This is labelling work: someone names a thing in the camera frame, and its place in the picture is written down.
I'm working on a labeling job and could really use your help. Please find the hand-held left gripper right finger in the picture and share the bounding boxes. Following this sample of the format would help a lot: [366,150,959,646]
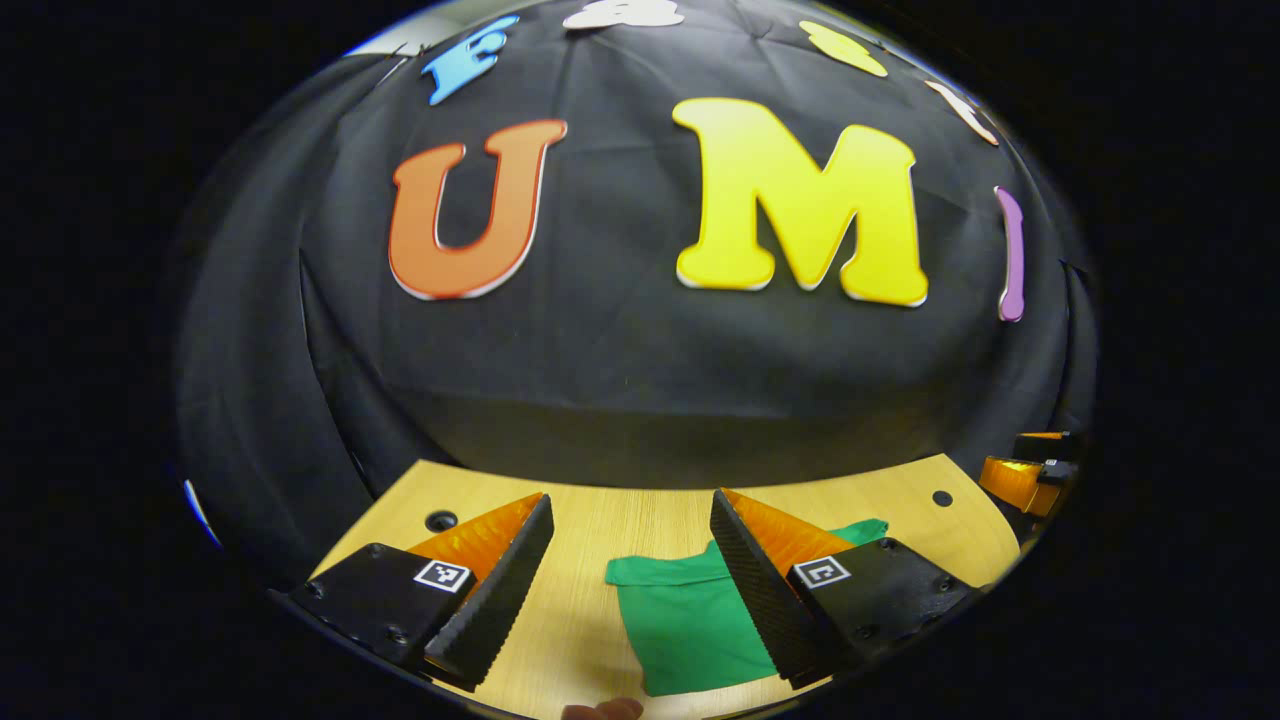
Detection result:
[708,487,983,691]

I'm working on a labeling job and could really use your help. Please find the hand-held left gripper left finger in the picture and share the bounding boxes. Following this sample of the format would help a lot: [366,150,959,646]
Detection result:
[288,491,557,693]

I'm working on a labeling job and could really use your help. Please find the green T-shirt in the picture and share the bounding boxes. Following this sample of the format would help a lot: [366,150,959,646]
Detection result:
[604,517,891,698]

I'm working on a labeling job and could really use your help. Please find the black backdrop cloth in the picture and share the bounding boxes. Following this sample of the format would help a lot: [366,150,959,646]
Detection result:
[175,0,1099,591]

